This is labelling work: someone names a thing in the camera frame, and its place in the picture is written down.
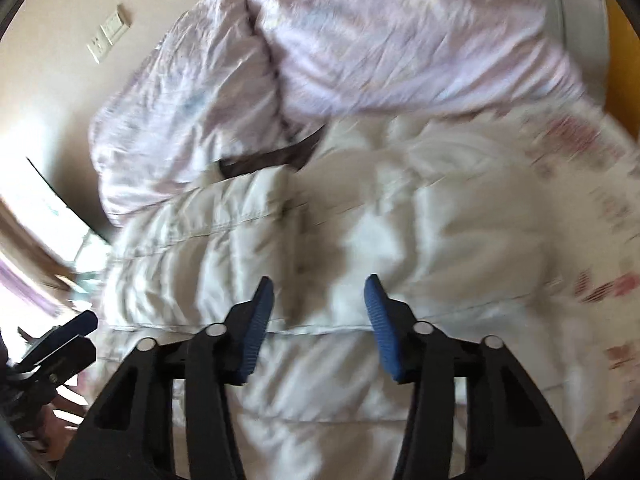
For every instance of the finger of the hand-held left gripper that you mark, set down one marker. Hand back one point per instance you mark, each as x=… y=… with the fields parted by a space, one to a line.
x=70 y=329
x=65 y=360

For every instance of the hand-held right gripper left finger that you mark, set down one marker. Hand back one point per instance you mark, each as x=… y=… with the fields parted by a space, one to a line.
x=255 y=330

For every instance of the lilac floral pillow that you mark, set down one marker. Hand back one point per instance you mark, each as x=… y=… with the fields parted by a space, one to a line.
x=175 y=110
x=400 y=35

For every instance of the white wall socket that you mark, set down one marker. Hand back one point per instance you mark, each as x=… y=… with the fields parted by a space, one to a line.
x=99 y=47

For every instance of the dark brown cloth strip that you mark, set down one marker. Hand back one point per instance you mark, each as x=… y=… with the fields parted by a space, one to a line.
x=270 y=156

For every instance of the white wall light switch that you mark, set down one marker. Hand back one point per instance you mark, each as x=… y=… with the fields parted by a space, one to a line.
x=115 y=24

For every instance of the white down jacket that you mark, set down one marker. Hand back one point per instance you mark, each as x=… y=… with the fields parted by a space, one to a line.
x=325 y=240

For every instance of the floral bed sheet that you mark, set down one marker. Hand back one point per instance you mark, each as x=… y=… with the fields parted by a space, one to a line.
x=595 y=200

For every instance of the grey door panel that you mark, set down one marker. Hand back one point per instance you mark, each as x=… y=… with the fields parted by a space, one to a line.
x=575 y=20

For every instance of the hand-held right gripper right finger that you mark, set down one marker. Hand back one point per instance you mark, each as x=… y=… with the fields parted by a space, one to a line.
x=382 y=330

